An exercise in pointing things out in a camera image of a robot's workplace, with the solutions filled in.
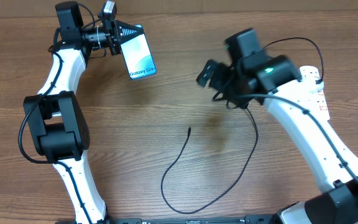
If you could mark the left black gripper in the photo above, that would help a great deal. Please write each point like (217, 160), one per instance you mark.
(119, 28)

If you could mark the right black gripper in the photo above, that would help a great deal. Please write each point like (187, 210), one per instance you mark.
(219, 76)

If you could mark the Samsung Galaxy smartphone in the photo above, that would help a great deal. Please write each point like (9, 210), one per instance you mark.
(138, 58)

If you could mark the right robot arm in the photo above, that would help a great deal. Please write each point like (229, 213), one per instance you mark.
(287, 95)

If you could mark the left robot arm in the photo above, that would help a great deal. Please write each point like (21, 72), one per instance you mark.
(56, 122)

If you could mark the white charger plug adapter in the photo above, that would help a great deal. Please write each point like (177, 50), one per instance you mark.
(313, 84)

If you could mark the white power strip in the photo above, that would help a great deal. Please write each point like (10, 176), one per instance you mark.
(318, 103)

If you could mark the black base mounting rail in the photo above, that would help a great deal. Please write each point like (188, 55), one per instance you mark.
(194, 220)

